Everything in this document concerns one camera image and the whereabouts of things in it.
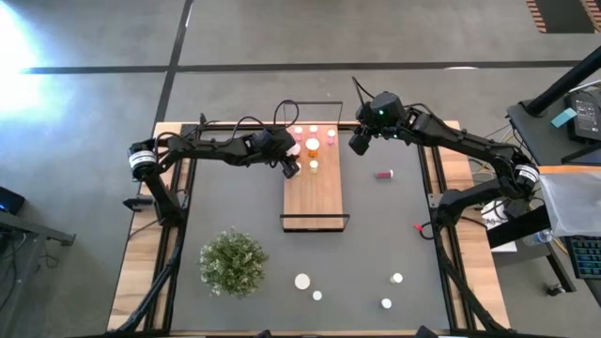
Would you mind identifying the green potted plant black pot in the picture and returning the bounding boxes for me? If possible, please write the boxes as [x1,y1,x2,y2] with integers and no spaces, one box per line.
[198,228,270,300]

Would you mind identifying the grey table mat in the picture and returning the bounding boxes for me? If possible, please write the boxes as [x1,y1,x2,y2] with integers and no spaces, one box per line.
[171,131,452,331]

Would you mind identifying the black power supply box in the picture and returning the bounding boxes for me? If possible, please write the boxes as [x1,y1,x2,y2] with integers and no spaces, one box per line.
[504,196,534,220]

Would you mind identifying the dark grey side desk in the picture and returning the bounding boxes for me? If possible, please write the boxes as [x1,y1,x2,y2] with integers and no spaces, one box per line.
[506,91,601,165]

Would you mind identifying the white paper sheet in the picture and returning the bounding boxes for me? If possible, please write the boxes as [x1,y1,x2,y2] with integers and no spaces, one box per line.
[481,206,518,254]

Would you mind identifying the light blue block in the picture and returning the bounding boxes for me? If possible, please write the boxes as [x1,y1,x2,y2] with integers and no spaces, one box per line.
[551,107,578,129]

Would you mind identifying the clear plastic water bottle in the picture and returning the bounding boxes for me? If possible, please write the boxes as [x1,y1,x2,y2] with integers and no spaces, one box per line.
[522,228,555,248]

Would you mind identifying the black round pole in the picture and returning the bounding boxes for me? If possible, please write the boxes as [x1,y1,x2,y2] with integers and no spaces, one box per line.
[525,46,601,116]

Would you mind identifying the clear plastic storage bin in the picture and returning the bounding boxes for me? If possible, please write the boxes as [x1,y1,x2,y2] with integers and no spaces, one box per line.
[537,164,601,238]

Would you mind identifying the black electronic box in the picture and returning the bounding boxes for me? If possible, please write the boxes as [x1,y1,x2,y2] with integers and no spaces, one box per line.
[565,91,601,145]

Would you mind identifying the dark doormat striped edges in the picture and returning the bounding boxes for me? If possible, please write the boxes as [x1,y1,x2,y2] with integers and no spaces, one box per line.
[525,0,601,34]

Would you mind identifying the black backlit keyboard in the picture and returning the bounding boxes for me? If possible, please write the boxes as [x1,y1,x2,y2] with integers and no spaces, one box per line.
[565,234,601,282]

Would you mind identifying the grey metal stand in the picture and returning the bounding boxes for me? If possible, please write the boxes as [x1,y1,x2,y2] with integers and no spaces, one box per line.
[0,210,76,338]

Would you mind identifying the black device blue light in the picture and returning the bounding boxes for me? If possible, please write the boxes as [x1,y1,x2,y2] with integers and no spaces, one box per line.
[0,186,27,216]

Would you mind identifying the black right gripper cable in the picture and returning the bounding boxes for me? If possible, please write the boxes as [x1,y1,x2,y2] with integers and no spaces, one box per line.
[351,76,377,105]

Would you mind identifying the black desk frame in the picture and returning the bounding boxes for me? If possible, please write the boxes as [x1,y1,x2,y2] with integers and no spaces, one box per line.
[485,205,578,293]

